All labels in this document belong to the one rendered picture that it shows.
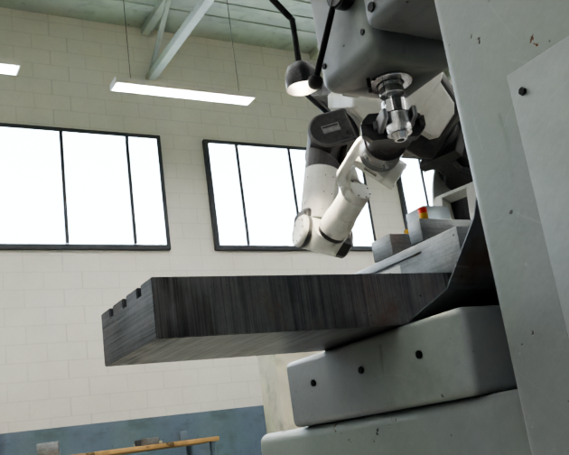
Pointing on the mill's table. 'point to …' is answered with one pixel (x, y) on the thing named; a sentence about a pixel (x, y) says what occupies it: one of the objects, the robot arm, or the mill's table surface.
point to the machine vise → (426, 248)
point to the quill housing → (372, 52)
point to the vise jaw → (390, 246)
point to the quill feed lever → (326, 41)
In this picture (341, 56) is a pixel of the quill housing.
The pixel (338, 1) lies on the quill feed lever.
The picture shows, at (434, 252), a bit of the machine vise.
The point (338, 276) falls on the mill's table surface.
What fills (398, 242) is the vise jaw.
